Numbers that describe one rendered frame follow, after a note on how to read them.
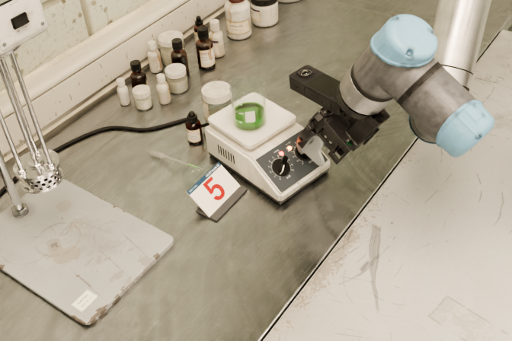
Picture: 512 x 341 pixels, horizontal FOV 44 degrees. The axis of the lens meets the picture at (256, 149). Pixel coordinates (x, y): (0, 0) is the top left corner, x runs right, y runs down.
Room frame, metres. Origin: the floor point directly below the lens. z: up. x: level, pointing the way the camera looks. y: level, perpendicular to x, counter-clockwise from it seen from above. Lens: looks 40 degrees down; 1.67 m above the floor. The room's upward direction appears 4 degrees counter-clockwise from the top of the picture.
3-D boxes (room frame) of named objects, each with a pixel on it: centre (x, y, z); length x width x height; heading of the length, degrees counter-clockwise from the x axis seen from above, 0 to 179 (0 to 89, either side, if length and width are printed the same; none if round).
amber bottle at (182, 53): (1.20, 0.15, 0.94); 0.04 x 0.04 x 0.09
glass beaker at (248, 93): (0.90, 0.01, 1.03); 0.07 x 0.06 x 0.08; 44
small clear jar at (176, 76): (1.15, 0.16, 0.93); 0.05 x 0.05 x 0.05
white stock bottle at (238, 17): (1.37, 0.02, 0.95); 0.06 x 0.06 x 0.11
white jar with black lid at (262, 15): (1.42, -0.05, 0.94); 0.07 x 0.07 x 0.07
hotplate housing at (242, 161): (0.89, -0.01, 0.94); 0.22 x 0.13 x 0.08; 40
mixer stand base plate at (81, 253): (0.71, 0.32, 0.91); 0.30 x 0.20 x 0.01; 52
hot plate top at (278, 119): (0.91, 0.00, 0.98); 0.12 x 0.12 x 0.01; 40
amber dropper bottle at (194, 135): (0.97, 0.12, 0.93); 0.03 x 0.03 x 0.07
